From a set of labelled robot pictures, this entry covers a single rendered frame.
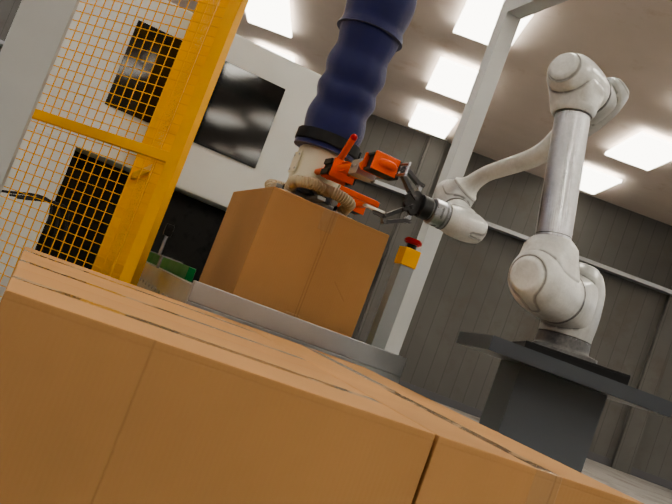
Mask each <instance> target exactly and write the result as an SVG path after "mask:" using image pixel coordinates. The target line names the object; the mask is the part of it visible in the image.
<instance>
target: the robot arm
mask: <svg viewBox="0 0 672 504"><path fill-rule="evenodd" d="M547 84H548V90H549V100H550V111H551V114H552V116H553V118H554V123H553V129H552V130H551V131H550V132H549V134H548V135H547V136H546V137H545V138H544V139H543V140H542V141H541V142H539V143H538V144H537V145H535V146H534V147H532V148H530V149H528V150H526V151H524V152H521V153H518V154H515V155H513V156H510V157H507V158H504V159H502V160H499V161H496V162H493V163H491V164H488V165H486V166H483V167H481V168H479V169H478V170H476V171H474V172H473V173H471V174H469V175H468V176H466V177H463V178H459V177H456V178H455V179H447V180H443V181H441V182H440V183H439V184H438V185H437V186H436V188H435V191H434V199H432V198H430V197H428V196H426V195H423V194H422V193H421V191H422V189H423V187H425V184H424V183H422V182H420V181H419V179H418V178H417V177H416V176H415V174H414V173H413V172H412V171H411V169H410V168H409V171H408V173H407V175H408V177H409V178H410V179H411V180H412V182H413V183H414V184H415V185H416V188H417V191H414V189H413V188H412V186H411V184H410V182H409V180H408V178H407V176H400V178H401V180H402V182H403V184H404V187H405V189H406V192H407V194H406V195H405V197H404V200H403V202H402V205H403V207H400V208H398V209H395V210H392V211H389V212H387V213H385V211H383V210H380V209H378V208H376V207H373V206H371V205H369V204H363V206H364V207H366V208H369V209H371V210H373V211H372V213H373V214H374V215H377V216H379V217H380V218H381V221H380V223H381V224H391V223H402V222H403V223H407V224H411V223H412V221H411V217H412V216H415V217H417V218H420V219H422V220H424V222H425V223H427V224H429V225H431V226H433V227H435V228H436V229H439V230H441V231H442V232H444V233H445V234H446V235H448V236H450V237H452V238H454V239H456V240H459V241H462V242H466V243H471V244H477V243H479V242H481V241H482V240H483V239H484V237H485V236H486V233H487V229H488V224H487V223H486V221H485V220H484V219H483V218H482V217H481V216H480V215H478V214H476V212H475V211H474V210H473V209H472V208H471V206H472V205H473V203H474V202H475V200H476V195H477V192H478V190H479V189H480V188H481V187H482V186H483V185H485V184H486V183H488V182H489V181H492V180H494V179H498V178H501V177H505V176H508V175H512V174H515V173H519V172H522V171H526V170H529V169H532V168H535V167H537V166H540V165H542V164H544V163H546V162H547V164H546V170H545V176H544V182H543V188H542V194H541V200H540V206H539V212H538V218H537V224H536V230H535V235H533V236H531V237H530V238H529V239H527V240H526V241H525V242H524V243H523V246H522V249H521V251H520V253H519V255H518V256H517V257H516V258H515V259H514V261H513V262H512V264H511V266H510V268H509V272H508V286H509V289H510V292H511V294H512V296H513V297H514V299H515V300H516V301H517V302H518V303H519V304H520V305H521V306H522V307H523V308H524V309H525V310H527V311H528V312H530V313H531V314H533V315H535V316H536V317H539V319H540V324H539V328H538V331H537V334H536V336H535V339H534V341H532V342H534V343H536V344H539V345H542V346H545V347H548V348H551V349H554V350H557V351H560V352H563V353H566V354H569V355H571V356H574V357H577V358H580V359H583V360H586V361H589V362H592V363H595V364H597V360H595V359H593V358H591V357H589V353H590V348H591V344H592V341H593V338H594V336H595V333H596V331H597V328H598V325H599V321H600V318H601V314H602V310H603V306H604V301H605V283H604V279H603V276H602V275H601V274H600V272H599V270H598V269H596V268H595V267H593V266H591V265H588V264H586V263H582V262H579V251H578V249H577V247H576V246H575V244H574V243H573V242H572V235H573V228H574V222H575V216H576V209H577V203H578V196H579V190H580V184H581V177H582V171H583V164H584V158H585V152H586V145H587V139H588V137H589V136H591V135H592V134H594V133H595V132H597V131H598V130H600V129H601V128H602V127H603V126H605V125H606V124H607V123H608V122H609V121H610V120H612V119H613V118H614V117H615V116H616V115H617V114H618V113H619V111H620V110H621V109H622V108H623V106H624V105H625V103H626V101H627V100H628V98H629V90H628V88H627V86H626V85H625V83H624V82H623V81H622V80H621V79H619V78H616V77H607V78H606V76H605V74H604V73H603V71H602V70H601V69H600V68H599V67H598V65H597V64H596V63H595V62H594V61H593V60H591V59H590V58H589V57H587V56H585V55H583V54H580V53H564V54H561V55H559V56H557V57H556V58H555V59H554V60H553V61H552V62H551V63H550V65H549V67H548V70H547ZM404 211H406V213H407V214H408V216H407V217H404V219H402V218H401V219H390V220H386V218H387V217H390V216H392V215H395V214H398V213H401V212H404Z"/></svg>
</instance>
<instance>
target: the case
mask: <svg viewBox="0 0 672 504"><path fill-rule="evenodd" d="M388 238H389V235H388V234H385V233H383V232H381V231H378V230H376V229H374V228H371V227H369V226H367V225H364V224H362V223H359V222H357V221H355V220H352V219H350V218H348V217H345V216H343V215H341V214H338V213H336V212H334V211H331V210H329V209H327V208H324V207H322V206H320V205H317V204H315V203H313V202H310V201H308V200H306V199H303V198H301V197H299V196H296V195H294V194H292V193H289V192H287V191H285V190H282V189H280V188H277V187H275V186H274V187H266V188H259V189H251V190H244V191H236V192H233V195H232V197H231V200H230V203H229V205H228V208H227V210H226V213H225V215H224V218H223V220H222V223H221V225H220V228H219V230H218V233H217V236H216V238H215V241H214V243H213V246H212V248H211V251H210V253H209V256H208V258H207V261H206V264H205V266H204V269H203V271H202V274H201V276H200V279H199V282H201V283H204V284H207V285H209V286H212V287H215V288H218V289H220V290H223V291H226V292H228V293H231V294H234V295H237V296H239V297H242V298H245V299H247V300H250V301H253V302H255V303H258V304H261V305H264V306H266V307H269V308H272V309H274V310H277V311H280V312H283V313H285V314H288V315H291V316H293V317H296V318H299V319H302V320H304V321H307V322H310V323H312V324H315V325H318V326H321V327H323V328H326V329H329V330H331V331H334V332H337V333H339V334H342V335H345V336H348V337H350V338H351V337H352V334H353V332H354V329H355V326H356V324H357V321H358V318H359V316H360V313H361V310H362V308H363V305H364V302H365V300H366V297H367V294H368V292H369V289H370V286H371V284H372V281H373V278H374V276H375V273H376V270H377V268H378V265H379V262H380V260H381V257H382V254H383V252H384V249H385V246H386V244H387V241H388Z"/></svg>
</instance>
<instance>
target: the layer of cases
mask: <svg viewBox="0 0 672 504"><path fill-rule="evenodd" d="M0 504H644V503H642V502H640V501H638V500H636V499H634V498H632V497H630V496H628V495H626V494H624V493H621V492H619V491H617V490H615V489H613V488H611V487H609V486H607V485H605V484H603V483H601V482H599V481H597V480H595V479H593V478H591V477H589V476H587V475H584V474H582V473H580V472H578V471H576V470H574V469H572V468H570V467H568V466H566V465H564V464H562V463H560V462H558V461H556V460H554V459H552V458H550V457H547V456H545V455H543V454H541V453H539V452H537V451H535V450H533V449H531V448H529V447H527V446H525V445H523V444H521V443H519V442H517V441H515V440H513V439H510V438H508V437H506V436H504V435H502V434H500V433H498V432H496V431H494V430H492V429H490V428H488V427H486V426H484V425H482V424H480V423H478V422H476V421H473V420H471V419H469V418H467V417H465V416H463V415H461V414H459V413H457V412H455V411H453V410H451V409H449V408H447V407H445V406H443V405H441V404H439V403H436V402H434V401H432V400H430V399H428V398H426V397H424V396H422V395H420V394H418V393H416V392H414V391H412V390H410V389H408V388H406V387H404V386H402V385H400V384H397V383H395V382H393V381H391V380H389V379H387V378H385V377H383V376H381V375H379V374H377V373H375V372H373V371H371V370H369V369H367V368H365V367H362V366H359V365H356V364H353V363H351V362H348V361H345V360H342V359H339V358H337V357H334V356H331V355H328V354H325V353H323V352H320V351H317V350H314V349H311V348H309V347H306V346H303V345H300V344H298V343H295V342H292V341H289V340H286V339H284V338H281V337H278V336H275V335H272V334H270V333H267V332H264V331H261V330H258V329H256V328H253V327H250V326H247V325H244V324H241V323H239V322H236V321H233V320H230V319H228V318H225V317H222V316H219V315H216V314H214V313H211V312H208V311H205V310H202V309H200V308H197V307H194V306H191V305H188V304H186V303H183V302H180V301H177V300H174V299H172V298H169V297H166V296H163V295H160V294H158V293H155V292H152V291H149V290H146V289H144V288H141V287H138V286H135V285H132V284H130V283H127V282H124V281H121V280H118V279H116V278H113V277H110V276H107V275H104V274H102V273H99V272H96V271H93V270H90V269H88V268H85V267H82V266H79V265H76V264H74V263H71V262H68V261H65V260H62V259H60V258H57V257H54V256H51V255H48V254H46V253H43V252H40V251H37V250H34V249H32V248H29V247H25V248H24V250H23V252H22V254H21V256H20V259H19V261H18V263H17V265H16V267H15V270H14V272H13V274H12V276H11V278H10V281H9V283H8V285H7V287H6V289H5V292H4V294H3V296H2V299H1V301H0Z"/></svg>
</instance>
